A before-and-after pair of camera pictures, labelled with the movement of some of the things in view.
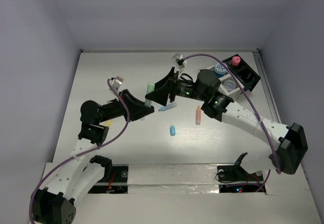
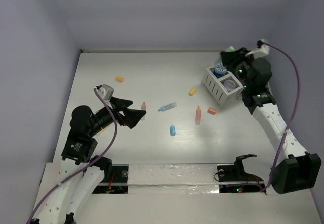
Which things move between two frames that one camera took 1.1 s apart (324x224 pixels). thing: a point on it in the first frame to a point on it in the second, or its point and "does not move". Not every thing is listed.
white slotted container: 228,85 does not move
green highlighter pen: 150,88 to 230,49
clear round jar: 229,85 does not move
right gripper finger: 160,95 to 231,57
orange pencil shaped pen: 198,118 does not move
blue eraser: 172,131 does not move
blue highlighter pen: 169,106 does not move
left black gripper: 137,108 to 131,116
